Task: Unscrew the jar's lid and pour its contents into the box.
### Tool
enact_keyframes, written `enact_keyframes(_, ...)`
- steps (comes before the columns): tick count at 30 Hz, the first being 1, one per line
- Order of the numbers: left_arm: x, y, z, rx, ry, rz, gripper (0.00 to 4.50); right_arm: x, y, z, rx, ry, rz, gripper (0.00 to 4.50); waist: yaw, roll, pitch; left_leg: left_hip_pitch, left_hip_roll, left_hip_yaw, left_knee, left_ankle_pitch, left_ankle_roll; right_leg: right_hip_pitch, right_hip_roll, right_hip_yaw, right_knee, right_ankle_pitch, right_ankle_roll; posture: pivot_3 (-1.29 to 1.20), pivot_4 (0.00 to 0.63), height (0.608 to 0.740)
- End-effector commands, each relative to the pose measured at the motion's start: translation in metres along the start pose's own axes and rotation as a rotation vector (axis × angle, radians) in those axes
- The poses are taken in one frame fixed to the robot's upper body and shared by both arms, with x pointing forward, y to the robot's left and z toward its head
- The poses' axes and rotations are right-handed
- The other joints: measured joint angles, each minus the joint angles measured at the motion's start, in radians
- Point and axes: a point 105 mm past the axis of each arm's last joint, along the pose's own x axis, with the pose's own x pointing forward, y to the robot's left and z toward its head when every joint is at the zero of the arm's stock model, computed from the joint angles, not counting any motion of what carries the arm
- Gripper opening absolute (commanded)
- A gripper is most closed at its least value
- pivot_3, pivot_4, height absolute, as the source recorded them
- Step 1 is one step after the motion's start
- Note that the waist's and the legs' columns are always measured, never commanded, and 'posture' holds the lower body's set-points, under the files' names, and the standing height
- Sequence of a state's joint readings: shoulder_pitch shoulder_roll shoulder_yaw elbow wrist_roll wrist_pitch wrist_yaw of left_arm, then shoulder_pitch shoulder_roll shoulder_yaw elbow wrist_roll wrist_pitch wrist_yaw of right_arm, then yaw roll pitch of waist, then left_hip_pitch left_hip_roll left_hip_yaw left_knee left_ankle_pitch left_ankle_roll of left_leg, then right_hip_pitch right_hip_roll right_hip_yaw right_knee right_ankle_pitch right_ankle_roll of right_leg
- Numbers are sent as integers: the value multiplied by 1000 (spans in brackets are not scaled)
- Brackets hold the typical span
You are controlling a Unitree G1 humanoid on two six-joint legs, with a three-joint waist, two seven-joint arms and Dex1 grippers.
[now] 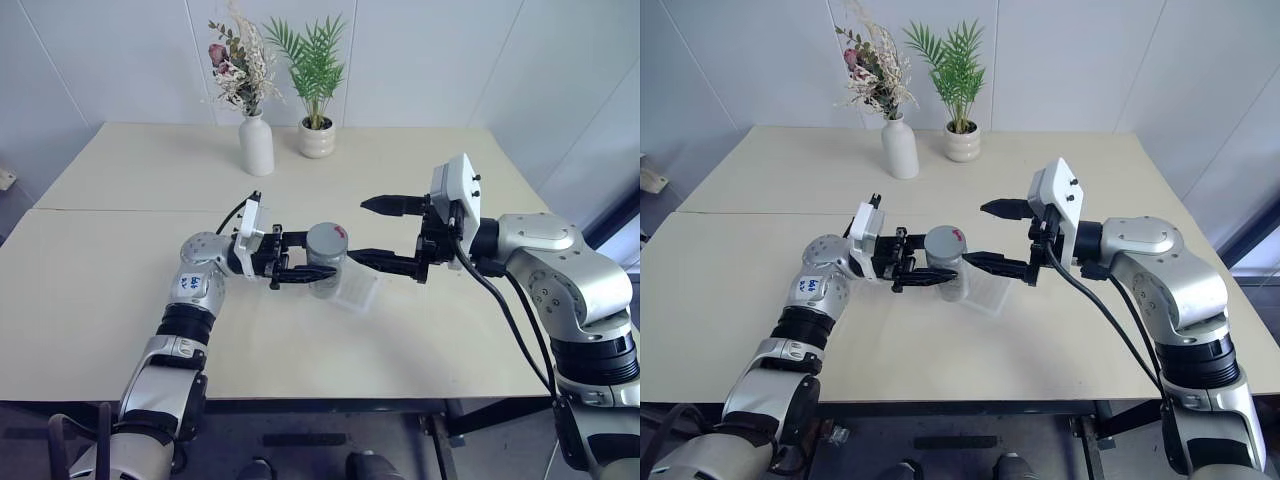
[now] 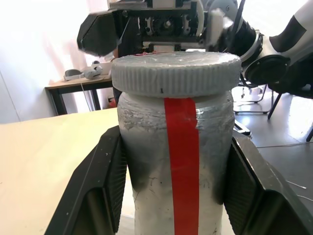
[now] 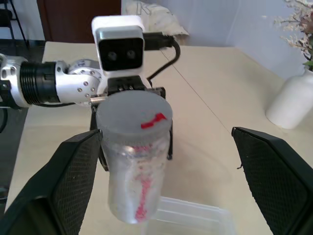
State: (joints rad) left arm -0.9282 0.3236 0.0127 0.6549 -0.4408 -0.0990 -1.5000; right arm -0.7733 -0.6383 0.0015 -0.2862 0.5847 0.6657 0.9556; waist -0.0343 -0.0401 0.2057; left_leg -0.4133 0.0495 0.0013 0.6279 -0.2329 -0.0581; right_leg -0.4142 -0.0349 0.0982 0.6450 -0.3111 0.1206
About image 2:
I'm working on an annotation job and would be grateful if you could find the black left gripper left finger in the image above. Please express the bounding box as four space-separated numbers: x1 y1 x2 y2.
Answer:
45 126 128 235

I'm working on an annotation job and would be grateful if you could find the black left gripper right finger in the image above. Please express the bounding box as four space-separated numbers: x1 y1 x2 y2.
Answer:
222 136 313 235

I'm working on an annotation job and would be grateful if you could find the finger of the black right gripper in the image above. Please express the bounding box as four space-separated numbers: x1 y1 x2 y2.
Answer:
204 7 236 53
76 9 123 58

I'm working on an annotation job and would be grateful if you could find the white ribbed jar lid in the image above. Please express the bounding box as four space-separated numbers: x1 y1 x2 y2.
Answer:
111 51 243 98

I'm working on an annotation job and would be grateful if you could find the white jar with red tape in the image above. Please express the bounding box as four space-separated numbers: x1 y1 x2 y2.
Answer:
116 90 235 235

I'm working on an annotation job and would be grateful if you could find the white VR headset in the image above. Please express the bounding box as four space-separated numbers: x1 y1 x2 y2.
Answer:
63 63 104 81

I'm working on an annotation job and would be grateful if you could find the silver and black robot torso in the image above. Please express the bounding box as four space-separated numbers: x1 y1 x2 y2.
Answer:
268 0 313 100

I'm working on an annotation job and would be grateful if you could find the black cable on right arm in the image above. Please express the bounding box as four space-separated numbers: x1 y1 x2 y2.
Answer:
228 0 246 49

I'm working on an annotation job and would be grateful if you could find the wooden desk with black frame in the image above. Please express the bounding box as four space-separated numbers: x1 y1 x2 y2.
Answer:
45 74 114 116

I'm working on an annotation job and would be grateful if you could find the black metal chair frame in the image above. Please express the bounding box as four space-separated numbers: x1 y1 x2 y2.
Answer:
234 84 283 120

